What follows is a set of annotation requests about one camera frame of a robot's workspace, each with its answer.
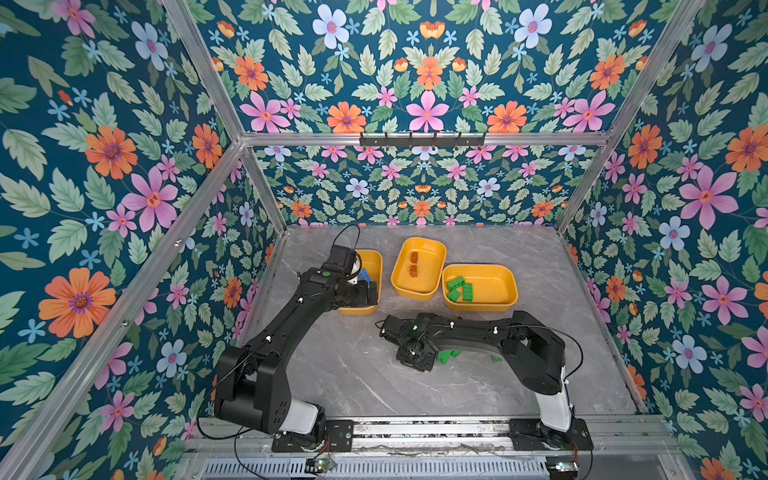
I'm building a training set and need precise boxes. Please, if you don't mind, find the green long lego brick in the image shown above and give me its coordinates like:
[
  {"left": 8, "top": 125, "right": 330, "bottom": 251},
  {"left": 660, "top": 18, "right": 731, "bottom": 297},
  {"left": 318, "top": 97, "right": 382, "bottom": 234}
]
[{"left": 461, "top": 282, "right": 474, "bottom": 303}]

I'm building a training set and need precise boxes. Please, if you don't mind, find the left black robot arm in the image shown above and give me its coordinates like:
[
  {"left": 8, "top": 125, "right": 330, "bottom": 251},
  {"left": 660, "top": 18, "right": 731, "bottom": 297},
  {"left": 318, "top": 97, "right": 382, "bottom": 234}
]
[{"left": 214, "top": 245, "right": 378, "bottom": 437}]

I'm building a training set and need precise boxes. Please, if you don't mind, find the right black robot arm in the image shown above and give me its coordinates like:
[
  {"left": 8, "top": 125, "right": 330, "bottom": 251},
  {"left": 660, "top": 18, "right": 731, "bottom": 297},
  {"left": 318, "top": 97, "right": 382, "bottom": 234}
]
[{"left": 377, "top": 311, "right": 573, "bottom": 433}]

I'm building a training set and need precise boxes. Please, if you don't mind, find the green lego small brick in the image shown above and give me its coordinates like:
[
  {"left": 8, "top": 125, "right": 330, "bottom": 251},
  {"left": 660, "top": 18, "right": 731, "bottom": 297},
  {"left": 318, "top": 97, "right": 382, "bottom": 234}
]
[{"left": 436, "top": 350, "right": 462, "bottom": 365}]

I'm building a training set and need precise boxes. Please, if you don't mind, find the left yellow plastic bin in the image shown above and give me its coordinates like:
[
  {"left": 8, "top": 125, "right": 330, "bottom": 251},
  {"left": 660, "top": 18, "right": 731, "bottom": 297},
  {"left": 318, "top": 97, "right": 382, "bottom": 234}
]
[{"left": 340, "top": 249, "right": 383, "bottom": 316}]

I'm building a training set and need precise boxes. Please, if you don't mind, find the yellow plastic bin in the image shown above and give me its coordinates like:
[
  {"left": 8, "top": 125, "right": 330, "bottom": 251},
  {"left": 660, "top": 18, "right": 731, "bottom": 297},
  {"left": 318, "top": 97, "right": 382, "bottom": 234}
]
[
  {"left": 391, "top": 237, "right": 447, "bottom": 302},
  {"left": 442, "top": 264, "right": 519, "bottom": 312},
  {"left": 340, "top": 249, "right": 383, "bottom": 316}
]

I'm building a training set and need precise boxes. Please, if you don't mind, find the middle yellow plastic bin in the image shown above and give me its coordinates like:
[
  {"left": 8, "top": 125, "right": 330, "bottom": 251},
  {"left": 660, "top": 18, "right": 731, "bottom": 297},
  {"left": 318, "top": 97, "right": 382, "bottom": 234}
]
[{"left": 391, "top": 237, "right": 447, "bottom": 302}]

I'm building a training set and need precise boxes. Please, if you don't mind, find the right yellow plastic bin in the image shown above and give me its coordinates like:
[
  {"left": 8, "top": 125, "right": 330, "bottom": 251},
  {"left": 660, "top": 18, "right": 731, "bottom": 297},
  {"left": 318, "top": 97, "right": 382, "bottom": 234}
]
[{"left": 442, "top": 264, "right": 519, "bottom": 312}]

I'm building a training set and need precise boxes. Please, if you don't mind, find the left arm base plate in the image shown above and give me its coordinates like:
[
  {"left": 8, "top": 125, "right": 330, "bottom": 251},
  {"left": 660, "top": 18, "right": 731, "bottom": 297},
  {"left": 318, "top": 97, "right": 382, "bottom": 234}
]
[{"left": 271, "top": 419, "right": 355, "bottom": 454}]

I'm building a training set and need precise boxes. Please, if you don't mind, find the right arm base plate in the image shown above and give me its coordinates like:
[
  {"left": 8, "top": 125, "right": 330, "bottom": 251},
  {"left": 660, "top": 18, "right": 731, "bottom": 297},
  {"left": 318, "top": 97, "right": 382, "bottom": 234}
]
[{"left": 506, "top": 417, "right": 594, "bottom": 452}]

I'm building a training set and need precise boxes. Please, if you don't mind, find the black bracket on back rail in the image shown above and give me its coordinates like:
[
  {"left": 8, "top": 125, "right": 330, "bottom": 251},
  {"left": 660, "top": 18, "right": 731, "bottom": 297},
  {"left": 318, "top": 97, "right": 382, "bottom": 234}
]
[{"left": 358, "top": 132, "right": 486, "bottom": 149}]

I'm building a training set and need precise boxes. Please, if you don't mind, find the aluminium front rail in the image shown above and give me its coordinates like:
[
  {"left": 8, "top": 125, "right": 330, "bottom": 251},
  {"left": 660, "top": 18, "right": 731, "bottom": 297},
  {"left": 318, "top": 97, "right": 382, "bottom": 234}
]
[{"left": 175, "top": 415, "right": 695, "bottom": 479}]

